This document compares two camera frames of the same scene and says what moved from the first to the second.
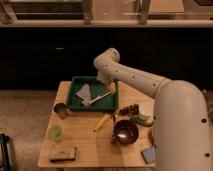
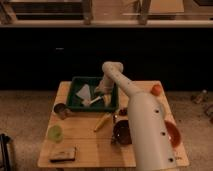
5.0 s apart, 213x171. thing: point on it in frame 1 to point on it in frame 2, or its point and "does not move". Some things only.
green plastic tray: [95, 88] does not move
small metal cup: [60, 109] does not move
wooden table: [98, 139] does not move
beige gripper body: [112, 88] to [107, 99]
